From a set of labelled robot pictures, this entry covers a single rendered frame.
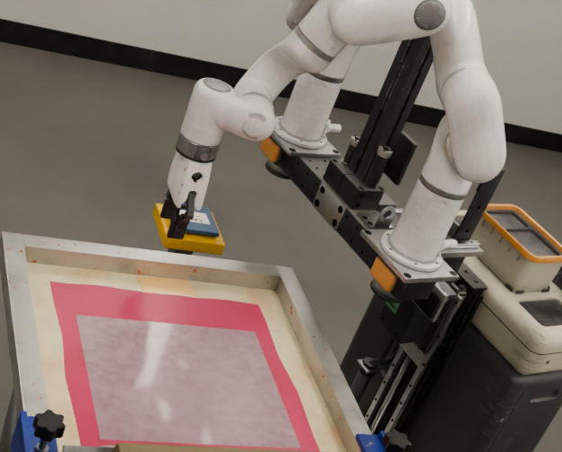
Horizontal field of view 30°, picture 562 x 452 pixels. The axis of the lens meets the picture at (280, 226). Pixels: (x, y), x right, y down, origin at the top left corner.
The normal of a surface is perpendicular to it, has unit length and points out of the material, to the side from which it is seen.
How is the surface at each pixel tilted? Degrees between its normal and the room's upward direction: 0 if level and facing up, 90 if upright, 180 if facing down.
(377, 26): 93
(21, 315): 0
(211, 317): 0
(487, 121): 85
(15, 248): 0
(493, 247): 93
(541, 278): 92
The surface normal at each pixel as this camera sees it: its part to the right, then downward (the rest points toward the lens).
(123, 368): 0.33, -0.82
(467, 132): -0.15, 0.55
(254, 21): 0.28, 0.56
